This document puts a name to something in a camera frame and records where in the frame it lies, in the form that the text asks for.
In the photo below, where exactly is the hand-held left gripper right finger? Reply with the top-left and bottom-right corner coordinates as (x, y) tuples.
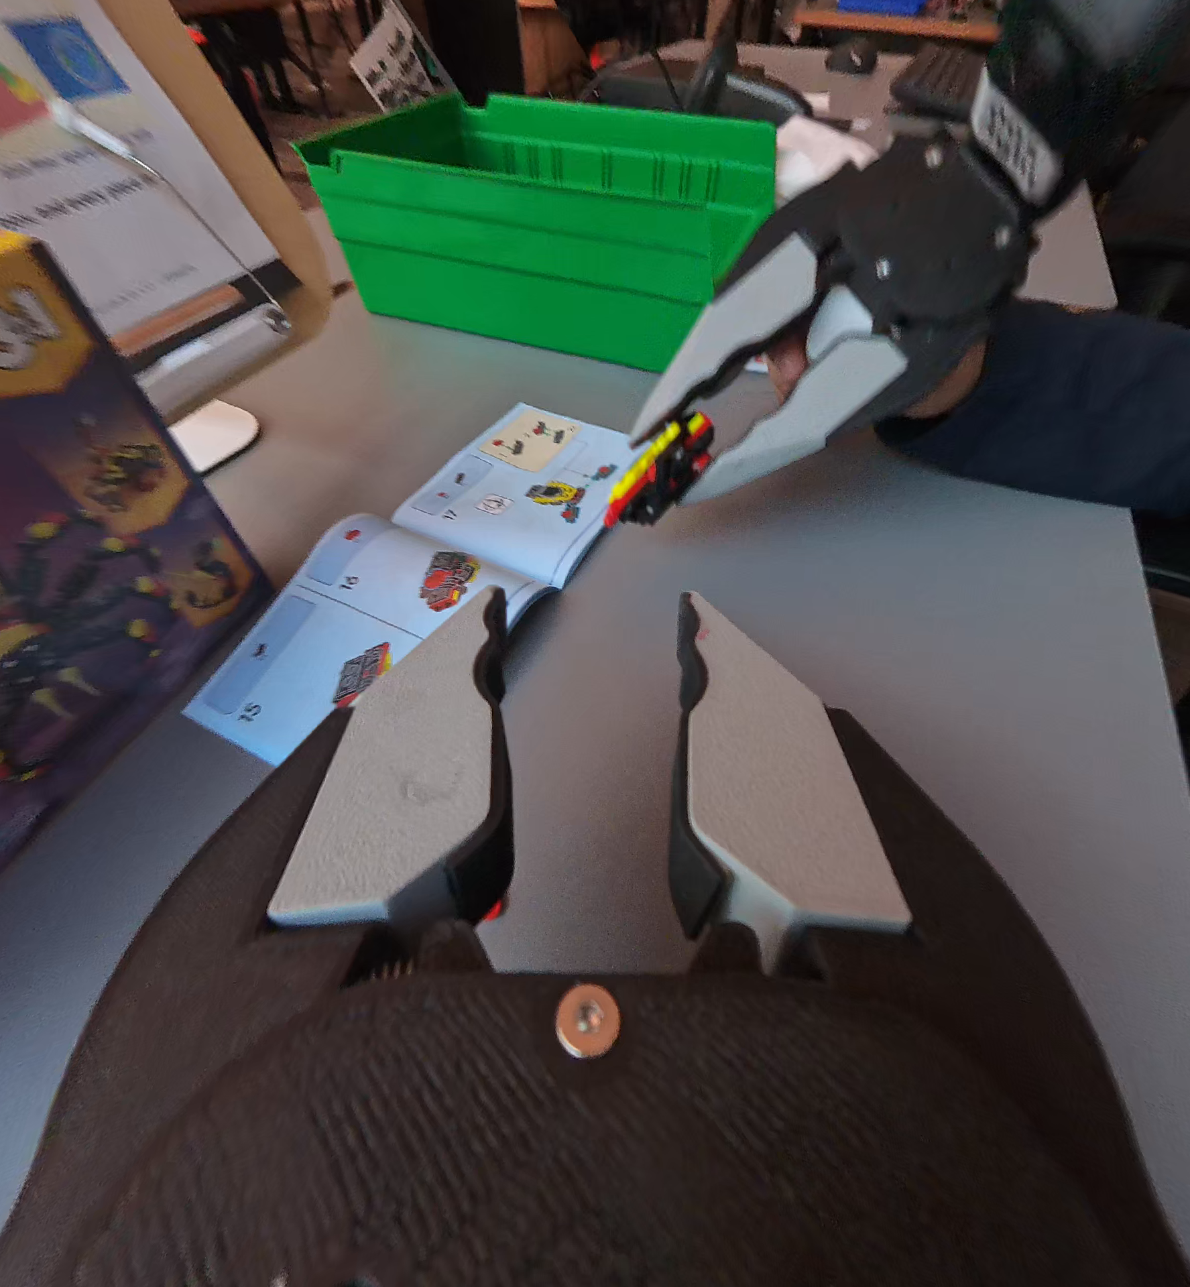
(665, 591), (915, 978)

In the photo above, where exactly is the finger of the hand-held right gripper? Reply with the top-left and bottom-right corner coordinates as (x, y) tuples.
(629, 228), (831, 449)
(688, 288), (909, 506)

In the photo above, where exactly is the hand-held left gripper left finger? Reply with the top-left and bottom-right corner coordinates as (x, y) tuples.
(265, 586), (518, 929)

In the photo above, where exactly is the yellow black lego model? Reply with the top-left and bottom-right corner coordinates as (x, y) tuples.
(603, 411), (717, 529)

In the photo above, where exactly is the person's right forearm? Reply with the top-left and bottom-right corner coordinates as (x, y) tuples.
(875, 300), (1190, 517)

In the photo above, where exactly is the lego instruction booklet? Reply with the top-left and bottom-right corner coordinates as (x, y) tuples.
(182, 403), (637, 772)

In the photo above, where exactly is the purple lego set box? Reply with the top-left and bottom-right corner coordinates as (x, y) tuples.
(0, 217), (274, 922)

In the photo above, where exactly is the person's right hand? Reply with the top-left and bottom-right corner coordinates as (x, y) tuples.
(764, 328), (818, 408)

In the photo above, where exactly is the white paper sheet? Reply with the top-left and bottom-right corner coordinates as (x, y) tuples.
(776, 113), (880, 176)

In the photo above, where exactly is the black keyboard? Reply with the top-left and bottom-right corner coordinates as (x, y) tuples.
(890, 46), (989, 125)

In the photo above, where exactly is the black office chair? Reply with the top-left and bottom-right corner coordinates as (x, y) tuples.
(578, 30), (818, 132)

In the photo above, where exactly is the wooden table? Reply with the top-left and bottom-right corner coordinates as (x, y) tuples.
(793, 9), (1003, 44)

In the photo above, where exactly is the green plastic bin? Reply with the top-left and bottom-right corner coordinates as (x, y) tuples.
(293, 92), (779, 377)

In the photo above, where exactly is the dark chair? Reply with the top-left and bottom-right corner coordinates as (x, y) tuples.
(1098, 91), (1190, 325)

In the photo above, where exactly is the white placard black print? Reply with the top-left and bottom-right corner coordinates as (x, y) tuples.
(352, 0), (457, 113)

